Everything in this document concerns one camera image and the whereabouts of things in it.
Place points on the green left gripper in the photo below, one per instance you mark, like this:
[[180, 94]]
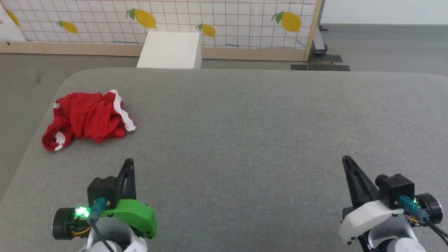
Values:
[[140, 215]]

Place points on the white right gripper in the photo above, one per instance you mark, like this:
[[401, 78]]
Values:
[[364, 217]]

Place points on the red basketball jersey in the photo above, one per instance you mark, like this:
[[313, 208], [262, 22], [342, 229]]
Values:
[[89, 119]]

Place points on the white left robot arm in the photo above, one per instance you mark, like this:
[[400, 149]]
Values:
[[112, 232]]

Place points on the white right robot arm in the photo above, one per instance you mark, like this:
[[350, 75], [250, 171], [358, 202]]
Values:
[[392, 234]]

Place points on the white label tape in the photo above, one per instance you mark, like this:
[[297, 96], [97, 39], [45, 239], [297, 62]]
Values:
[[138, 246]]

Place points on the grey fabric sofa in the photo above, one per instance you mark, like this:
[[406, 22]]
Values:
[[245, 147]]

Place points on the black metal stand foot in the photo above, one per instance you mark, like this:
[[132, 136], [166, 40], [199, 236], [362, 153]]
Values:
[[323, 59]]

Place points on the white box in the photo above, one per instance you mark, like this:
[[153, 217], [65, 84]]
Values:
[[171, 50]]

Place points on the lemon pattern grid panel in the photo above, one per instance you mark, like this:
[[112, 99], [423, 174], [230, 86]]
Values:
[[227, 24]]

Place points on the white board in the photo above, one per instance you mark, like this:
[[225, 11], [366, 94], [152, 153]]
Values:
[[8, 29]]

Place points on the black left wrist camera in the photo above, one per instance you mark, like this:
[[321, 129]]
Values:
[[103, 190]]

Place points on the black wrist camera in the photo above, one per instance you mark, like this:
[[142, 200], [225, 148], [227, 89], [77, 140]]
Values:
[[395, 189], [103, 190]]

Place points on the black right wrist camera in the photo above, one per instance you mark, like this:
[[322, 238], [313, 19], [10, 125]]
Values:
[[395, 189]]

